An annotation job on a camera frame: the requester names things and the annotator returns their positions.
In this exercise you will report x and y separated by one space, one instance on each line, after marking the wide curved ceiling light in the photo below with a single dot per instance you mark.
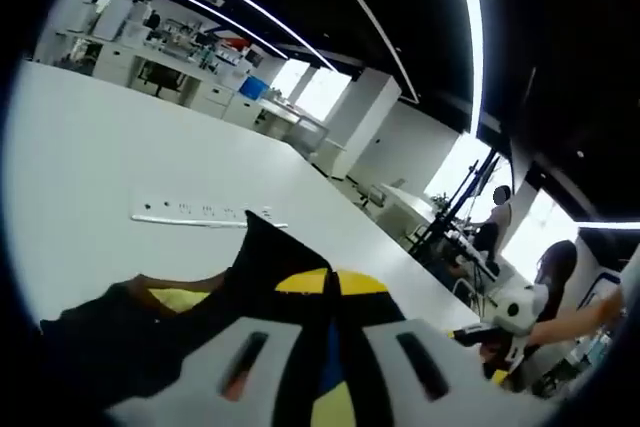
470 37

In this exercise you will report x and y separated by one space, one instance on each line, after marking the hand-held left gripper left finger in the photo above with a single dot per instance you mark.
240 362

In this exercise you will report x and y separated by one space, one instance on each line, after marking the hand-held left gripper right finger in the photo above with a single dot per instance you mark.
390 362

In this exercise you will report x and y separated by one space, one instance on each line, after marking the yellow-green colour-block garment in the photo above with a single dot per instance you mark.
260 257

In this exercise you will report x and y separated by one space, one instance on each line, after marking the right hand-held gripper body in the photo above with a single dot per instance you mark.
520 309

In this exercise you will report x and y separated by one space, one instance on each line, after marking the blue bin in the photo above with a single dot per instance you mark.
251 87

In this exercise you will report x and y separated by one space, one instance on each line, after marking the white frame table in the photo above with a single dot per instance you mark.
295 122

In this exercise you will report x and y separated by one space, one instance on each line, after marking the thin ceiling light strip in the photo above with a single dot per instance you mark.
240 2
220 19

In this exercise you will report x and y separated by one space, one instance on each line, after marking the white workbench row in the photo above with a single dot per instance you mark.
165 62

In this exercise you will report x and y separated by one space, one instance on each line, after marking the black tripod stand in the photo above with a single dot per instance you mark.
450 212

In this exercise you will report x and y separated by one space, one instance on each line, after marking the white table socket panel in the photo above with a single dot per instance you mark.
200 212

